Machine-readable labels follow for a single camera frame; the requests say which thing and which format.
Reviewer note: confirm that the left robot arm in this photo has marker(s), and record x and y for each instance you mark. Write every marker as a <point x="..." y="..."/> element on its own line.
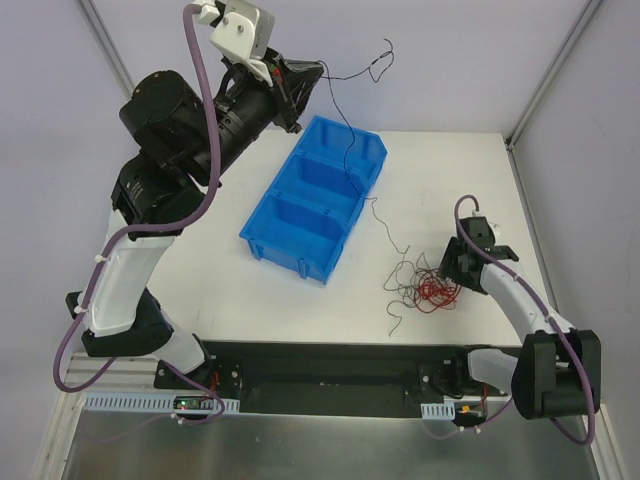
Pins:
<point x="163" y="185"/>

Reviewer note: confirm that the right white cable duct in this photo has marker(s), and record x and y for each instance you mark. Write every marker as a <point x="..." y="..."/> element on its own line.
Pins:
<point x="444" y="411"/>

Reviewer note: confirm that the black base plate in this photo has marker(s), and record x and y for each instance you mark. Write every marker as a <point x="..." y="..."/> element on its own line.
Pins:
<point x="355" y="380"/>

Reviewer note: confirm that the white cable duct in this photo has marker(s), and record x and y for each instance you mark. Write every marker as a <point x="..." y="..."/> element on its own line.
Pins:
<point x="444" y="411"/>
<point x="158" y="403"/>

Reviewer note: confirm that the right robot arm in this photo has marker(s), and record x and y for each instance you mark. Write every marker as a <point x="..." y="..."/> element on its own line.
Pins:
<point x="558" y="370"/>

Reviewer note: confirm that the left white cable duct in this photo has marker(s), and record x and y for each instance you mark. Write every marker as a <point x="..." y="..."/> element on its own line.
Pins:
<point x="158" y="403"/>

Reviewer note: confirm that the blue plastic compartment bin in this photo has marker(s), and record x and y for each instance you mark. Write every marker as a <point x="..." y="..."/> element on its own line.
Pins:
<point x="306" y="215"/>

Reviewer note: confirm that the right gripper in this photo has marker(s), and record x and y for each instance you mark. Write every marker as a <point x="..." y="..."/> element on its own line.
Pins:
<point x="461" y="267"/>

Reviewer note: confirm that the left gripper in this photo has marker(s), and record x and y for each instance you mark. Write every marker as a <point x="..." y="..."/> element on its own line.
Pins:
<point x="282" y="93"/>

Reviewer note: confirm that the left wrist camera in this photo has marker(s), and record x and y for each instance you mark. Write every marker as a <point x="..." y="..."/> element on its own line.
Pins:
<point x="240" y="29"/>

